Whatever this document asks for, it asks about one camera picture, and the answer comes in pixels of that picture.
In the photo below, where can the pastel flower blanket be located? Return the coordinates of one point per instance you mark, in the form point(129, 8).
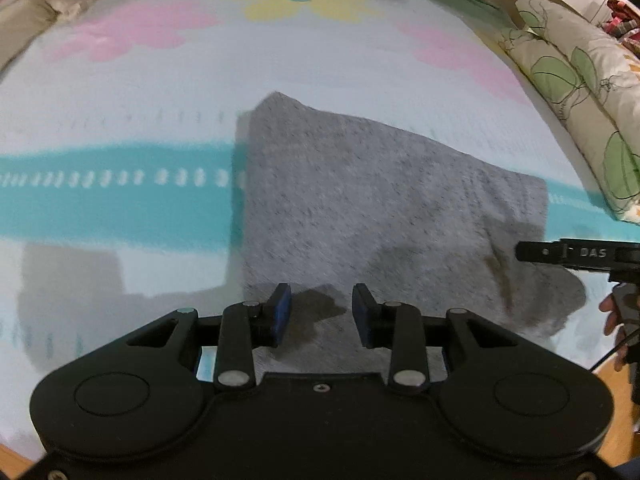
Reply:
point(125, 110)

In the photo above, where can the beige cloth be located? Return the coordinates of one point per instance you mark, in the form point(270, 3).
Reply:
point(40, 5)

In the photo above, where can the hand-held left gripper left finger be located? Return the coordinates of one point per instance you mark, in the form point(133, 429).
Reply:
point(283, 311)

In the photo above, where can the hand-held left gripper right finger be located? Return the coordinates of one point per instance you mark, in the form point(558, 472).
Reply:
point(361, 316)

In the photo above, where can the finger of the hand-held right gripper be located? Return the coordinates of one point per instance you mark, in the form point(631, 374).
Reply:
point(540, 252)

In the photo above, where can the colourful patterned cloth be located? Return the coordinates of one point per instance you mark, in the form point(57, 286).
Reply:
point(625, 17)

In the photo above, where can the leaf-patterned pillow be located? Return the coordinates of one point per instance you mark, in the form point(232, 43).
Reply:
point(585, 80)

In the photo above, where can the person's right hand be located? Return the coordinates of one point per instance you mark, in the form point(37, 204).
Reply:
point(611, 312)

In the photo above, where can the grey pants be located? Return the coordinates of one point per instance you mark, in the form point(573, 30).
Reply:
point(360, 200)

